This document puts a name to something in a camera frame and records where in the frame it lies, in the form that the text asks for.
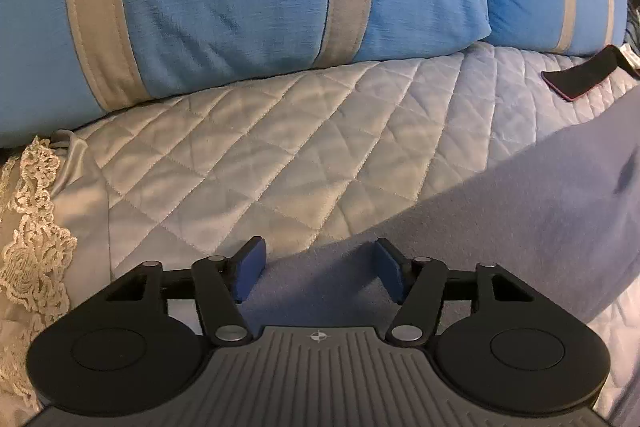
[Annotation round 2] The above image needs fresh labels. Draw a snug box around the grey-blue fleece garment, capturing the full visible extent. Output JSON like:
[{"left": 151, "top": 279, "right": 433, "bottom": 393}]
[{"left": 240, "top": 83, "right": 640, "bottom": 427}]

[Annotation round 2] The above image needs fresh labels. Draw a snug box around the quilted grey bedspread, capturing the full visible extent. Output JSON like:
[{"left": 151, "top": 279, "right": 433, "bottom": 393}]
[{"left": 0, "top": 40, "right": 640, "bottom": 427}]

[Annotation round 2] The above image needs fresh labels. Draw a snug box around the black strap with red edge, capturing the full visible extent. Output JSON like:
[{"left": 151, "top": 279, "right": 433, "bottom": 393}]
[{"left": 541, "top": 43, "right": 640, "bottom": 103}]

